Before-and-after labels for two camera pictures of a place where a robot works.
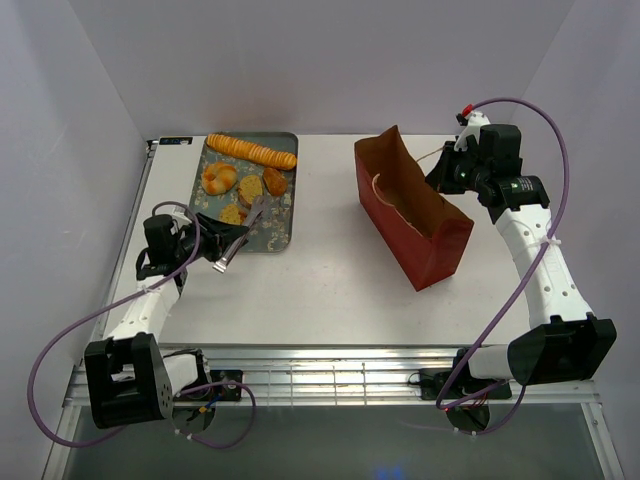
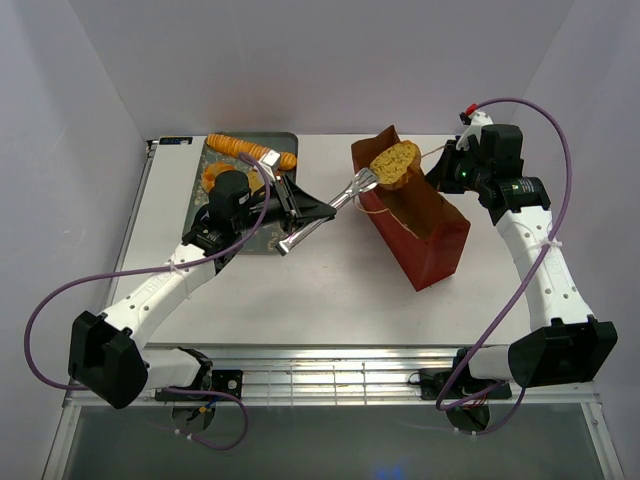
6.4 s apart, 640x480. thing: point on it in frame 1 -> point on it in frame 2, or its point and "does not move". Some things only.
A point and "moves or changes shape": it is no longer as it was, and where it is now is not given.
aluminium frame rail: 357,376 does not move
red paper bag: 419,231 does not move
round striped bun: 218,178 does not move
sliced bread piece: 233,214 moves or changes shape
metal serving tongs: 222,265 moves or changes shape
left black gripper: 218,235 -> 297,207
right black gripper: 439,177 does not move
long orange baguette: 252,151 does not move
